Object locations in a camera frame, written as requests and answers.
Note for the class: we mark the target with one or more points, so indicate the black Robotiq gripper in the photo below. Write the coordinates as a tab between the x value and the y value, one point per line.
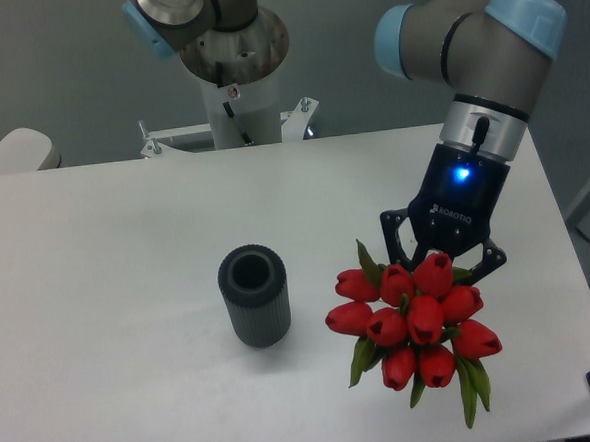
451	212

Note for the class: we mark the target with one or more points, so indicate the red tulip bouquet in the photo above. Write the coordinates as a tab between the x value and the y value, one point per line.
417	326

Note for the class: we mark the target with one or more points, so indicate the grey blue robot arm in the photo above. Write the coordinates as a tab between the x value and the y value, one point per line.
494	54

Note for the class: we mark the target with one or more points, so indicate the dark grey ribbed vase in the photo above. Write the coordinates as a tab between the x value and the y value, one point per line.
253	282

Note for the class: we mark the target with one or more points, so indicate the beige chair backrest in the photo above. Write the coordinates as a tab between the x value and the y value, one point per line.
26	150

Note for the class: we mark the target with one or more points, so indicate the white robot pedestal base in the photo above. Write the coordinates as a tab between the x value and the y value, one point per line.
238	74

